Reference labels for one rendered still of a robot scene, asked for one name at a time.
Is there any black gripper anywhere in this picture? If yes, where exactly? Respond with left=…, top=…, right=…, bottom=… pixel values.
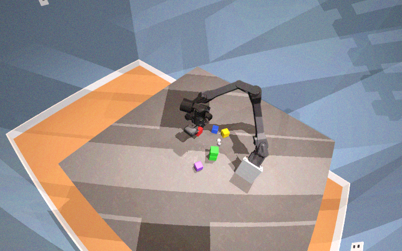
left=184, top=112, right=213, bottom=137

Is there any blue block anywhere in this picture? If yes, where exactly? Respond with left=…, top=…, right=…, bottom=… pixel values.
left=211, top=125, right=219, bottom=134

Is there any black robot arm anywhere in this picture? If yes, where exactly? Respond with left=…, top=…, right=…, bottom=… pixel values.
left=180, top=80, right=269, bottom=168

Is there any yellow cube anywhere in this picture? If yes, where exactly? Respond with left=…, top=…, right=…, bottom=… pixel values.
left=221, top=128, right=230, bottom=138

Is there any red block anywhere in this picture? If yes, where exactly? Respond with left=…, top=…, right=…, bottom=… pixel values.
left=196, top=127, right=203, bottom=136

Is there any purple cube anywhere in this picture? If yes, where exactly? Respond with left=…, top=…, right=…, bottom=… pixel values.
left=194, top=162, right=203, bottom=171

